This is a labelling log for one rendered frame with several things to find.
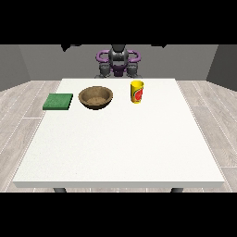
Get brown wooden bowl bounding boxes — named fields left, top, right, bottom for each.
left=78, top=85, right=114, bottom=111

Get grey robot trunk purple rings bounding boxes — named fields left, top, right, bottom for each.
left=94, top=44, right=143, bottom=80

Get green square pad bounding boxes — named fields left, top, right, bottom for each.
left=42, top=93, right=74, bottom=111

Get yellow cup with melon print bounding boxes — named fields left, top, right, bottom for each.
left=130, top=80, right=145, bottom=105

